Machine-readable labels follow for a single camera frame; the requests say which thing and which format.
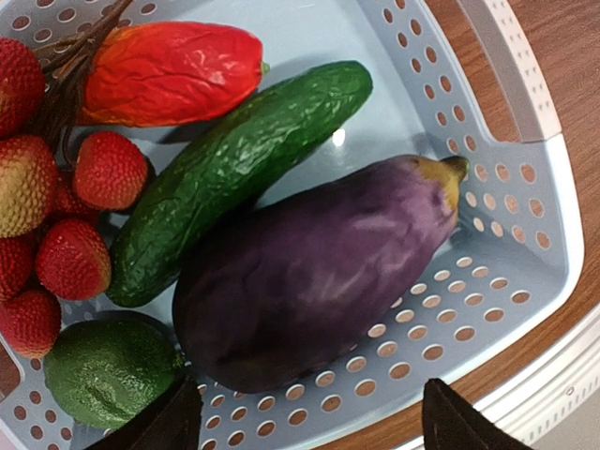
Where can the orange red chili pepper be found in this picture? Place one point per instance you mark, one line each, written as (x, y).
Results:
(164, 74)

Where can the purple eggplant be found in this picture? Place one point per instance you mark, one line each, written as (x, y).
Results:
(284, 291)

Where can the green cucumber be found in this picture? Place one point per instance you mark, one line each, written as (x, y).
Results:
(239, 158)

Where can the green avocado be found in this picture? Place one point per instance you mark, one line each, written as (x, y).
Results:
(104, 372)

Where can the red lychee bunch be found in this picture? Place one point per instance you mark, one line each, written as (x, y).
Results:
(39, 108)

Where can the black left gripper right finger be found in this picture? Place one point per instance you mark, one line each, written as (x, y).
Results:
(449, 422)

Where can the light blue plastic basket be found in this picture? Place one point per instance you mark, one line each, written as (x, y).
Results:
(515, 257)

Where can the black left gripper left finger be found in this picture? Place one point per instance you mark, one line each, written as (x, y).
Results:
(172, 421)

